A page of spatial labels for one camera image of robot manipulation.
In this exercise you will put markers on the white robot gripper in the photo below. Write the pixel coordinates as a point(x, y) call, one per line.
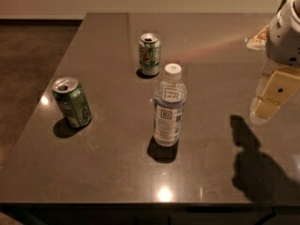
point(283, 40)

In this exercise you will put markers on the clear blue-label plastic water bottle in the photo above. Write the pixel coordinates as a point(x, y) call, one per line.
point(169, 103)

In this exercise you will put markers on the white green 7up can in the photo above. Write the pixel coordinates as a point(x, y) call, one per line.
point(149, 54)

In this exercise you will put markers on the green soda can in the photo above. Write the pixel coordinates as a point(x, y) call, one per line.
point(72, 102)

